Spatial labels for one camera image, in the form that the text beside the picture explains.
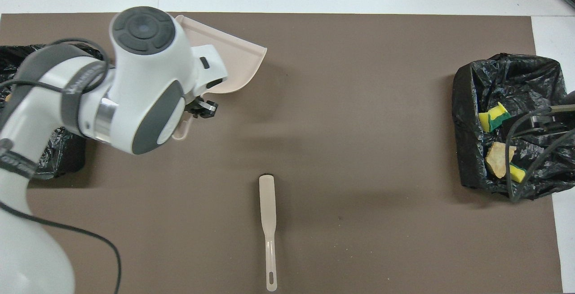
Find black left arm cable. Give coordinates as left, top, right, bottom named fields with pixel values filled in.
left=0, top=38, right=123, bottom=294

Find beige plastic dustpan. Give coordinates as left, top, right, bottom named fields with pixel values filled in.
left=172, top=14, right=268, bottom=141

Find pale rock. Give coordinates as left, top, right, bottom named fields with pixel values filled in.
left=485, top=141, right=517, bottom=179

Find green yellow sponge piece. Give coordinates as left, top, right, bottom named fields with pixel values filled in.
left=478, top=102, right=512, bottom=133
left=509, top=163, right=527, bottom=184

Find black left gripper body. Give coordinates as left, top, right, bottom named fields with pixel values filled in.
left=185, top=98, right=219, bottom=119

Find black bag lined trash bin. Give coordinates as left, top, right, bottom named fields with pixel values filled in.
left=0, top=45, right=108, bottom=180
left=452, top=53, right=575, bottom=200

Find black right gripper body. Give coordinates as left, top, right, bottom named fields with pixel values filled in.
left=501, top=112, right=575, bottom=139

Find brown table mat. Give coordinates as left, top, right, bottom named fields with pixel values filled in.
left=0, top=13, right=563, bottom=294

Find beige hand brush black bristles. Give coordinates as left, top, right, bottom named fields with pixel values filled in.
left=259, top=174, right=278, bottom=292

